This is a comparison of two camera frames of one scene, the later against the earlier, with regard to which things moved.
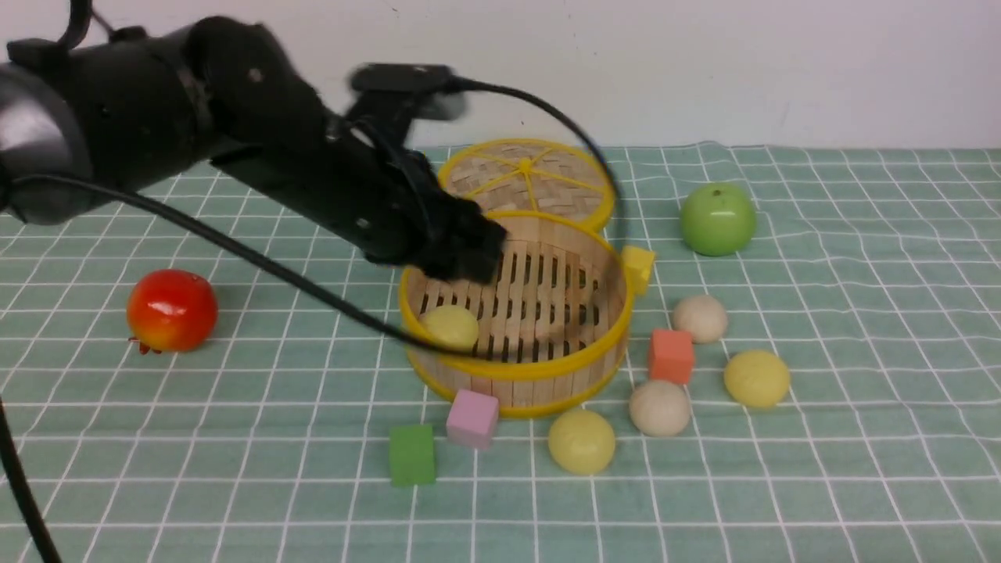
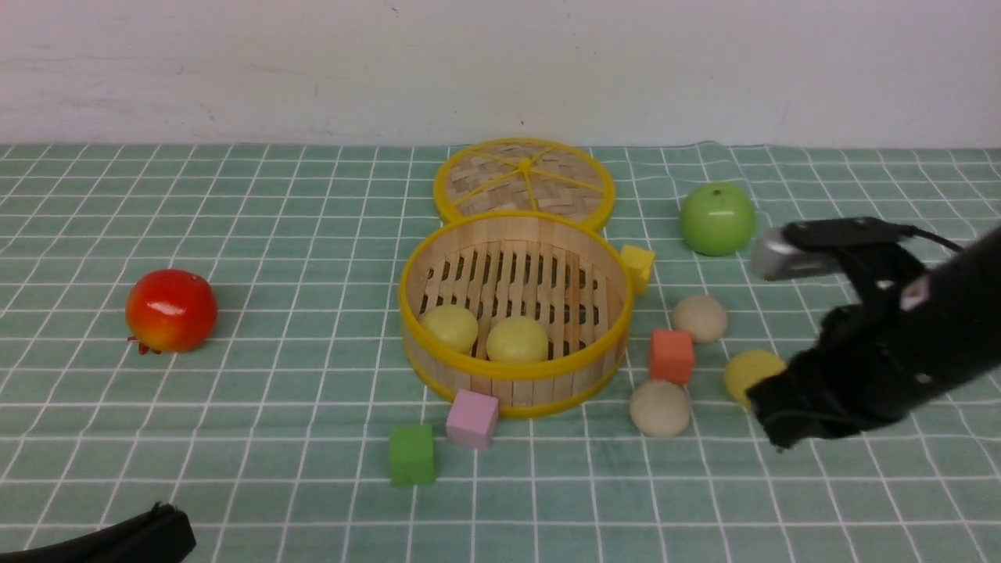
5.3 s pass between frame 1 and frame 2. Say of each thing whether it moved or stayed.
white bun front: stayed
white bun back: stayed
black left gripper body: moved
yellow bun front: moved
